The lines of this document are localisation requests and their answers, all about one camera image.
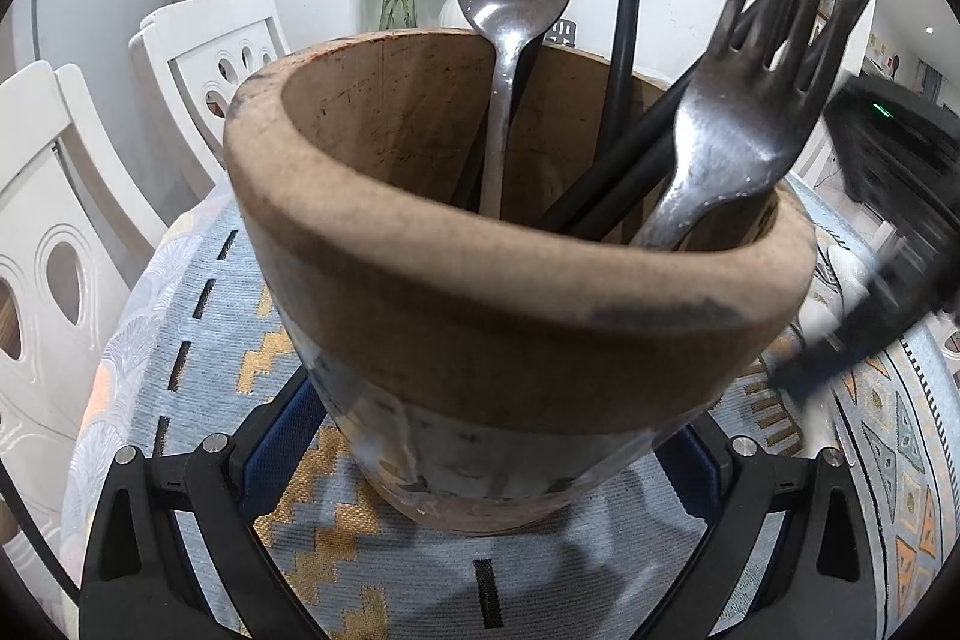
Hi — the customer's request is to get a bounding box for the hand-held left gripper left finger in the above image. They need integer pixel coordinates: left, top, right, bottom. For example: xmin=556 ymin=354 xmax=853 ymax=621
xmin=79 ymin=377 xmax=323 ymax=640

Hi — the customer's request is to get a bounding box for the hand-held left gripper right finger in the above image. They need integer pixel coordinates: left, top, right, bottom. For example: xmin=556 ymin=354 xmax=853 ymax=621
xmin=660 ymin=411 xmax=878 ymax=640

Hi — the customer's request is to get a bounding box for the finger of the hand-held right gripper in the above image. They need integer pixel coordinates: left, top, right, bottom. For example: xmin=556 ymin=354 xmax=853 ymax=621
xmin=765 ymin=250 xmax=953 ymax=397

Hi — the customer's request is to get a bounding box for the silver metal fork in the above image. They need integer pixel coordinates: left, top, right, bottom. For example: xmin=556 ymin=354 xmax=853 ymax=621
xmin=630 ymin=0 xmax=863 ymax=251

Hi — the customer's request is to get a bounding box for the brown clay pot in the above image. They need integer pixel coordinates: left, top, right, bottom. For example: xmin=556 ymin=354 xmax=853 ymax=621
xmin=223 ymin=31 xmax=817 ymax=536

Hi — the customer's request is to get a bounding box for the pile of black chopsticks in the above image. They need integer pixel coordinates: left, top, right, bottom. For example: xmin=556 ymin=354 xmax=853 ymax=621
xmin=454 ymin=0 xmax=899 ymax=236

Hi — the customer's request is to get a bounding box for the patterned blue woven table mat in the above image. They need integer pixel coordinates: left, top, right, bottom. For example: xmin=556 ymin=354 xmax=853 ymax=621
xmin=60 ymin=182 xmax=960 ymax=640

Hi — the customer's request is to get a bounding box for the white ceramic vase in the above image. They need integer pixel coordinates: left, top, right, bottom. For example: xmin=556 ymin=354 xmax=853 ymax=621
xmin=439 ymin=0 xmax=481 ymax=30

